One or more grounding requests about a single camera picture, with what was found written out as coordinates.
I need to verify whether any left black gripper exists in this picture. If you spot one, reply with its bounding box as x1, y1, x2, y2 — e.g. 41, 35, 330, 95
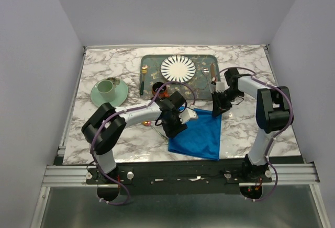
161, 109, 187, 139

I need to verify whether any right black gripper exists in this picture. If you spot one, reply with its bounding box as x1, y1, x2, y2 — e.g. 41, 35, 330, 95
211, 88, 243, 117

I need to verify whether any blue cloth napkin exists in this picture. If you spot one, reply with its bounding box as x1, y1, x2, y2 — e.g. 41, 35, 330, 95
168, 109, 221, 161

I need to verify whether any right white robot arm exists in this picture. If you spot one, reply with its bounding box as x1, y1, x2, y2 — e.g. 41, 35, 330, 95
210, 67, 294, 182

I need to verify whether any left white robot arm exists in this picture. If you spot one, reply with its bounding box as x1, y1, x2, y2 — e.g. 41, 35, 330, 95
81, 92, 187, 184

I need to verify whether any iridescent gold spoon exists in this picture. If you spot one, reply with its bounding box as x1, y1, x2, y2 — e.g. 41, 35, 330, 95
141, 121, 169, 142

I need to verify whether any orange black mug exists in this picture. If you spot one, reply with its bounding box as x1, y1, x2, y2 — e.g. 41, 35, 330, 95
152, 82, 169, 99

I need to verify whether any silver spoon on tray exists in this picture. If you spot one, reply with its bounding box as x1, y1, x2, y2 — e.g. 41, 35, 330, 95
202, 67, 213, 93

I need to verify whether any green floral serving tray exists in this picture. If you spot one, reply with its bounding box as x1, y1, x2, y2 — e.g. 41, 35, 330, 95
140, 54, 219, 100

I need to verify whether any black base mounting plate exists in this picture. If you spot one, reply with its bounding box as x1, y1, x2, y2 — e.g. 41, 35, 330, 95
86, 157, 274, 196

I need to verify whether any white blue striped plate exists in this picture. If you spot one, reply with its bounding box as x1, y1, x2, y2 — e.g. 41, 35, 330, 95
160, 55, 196, 83

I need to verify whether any green saucer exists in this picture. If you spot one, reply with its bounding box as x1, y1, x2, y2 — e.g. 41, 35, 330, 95
90, 77, 128, 107

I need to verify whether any green cup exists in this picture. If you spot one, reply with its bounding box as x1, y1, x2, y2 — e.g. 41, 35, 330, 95
97, 79, 115, 102

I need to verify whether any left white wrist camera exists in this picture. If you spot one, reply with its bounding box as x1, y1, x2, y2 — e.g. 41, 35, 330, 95
178, 107, 198, 124

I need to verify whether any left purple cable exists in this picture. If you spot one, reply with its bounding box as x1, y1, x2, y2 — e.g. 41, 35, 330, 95
90, 81, 197, 206

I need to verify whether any gold fork green handle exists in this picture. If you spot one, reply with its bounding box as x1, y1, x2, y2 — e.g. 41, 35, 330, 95
140, 65, 148, 95

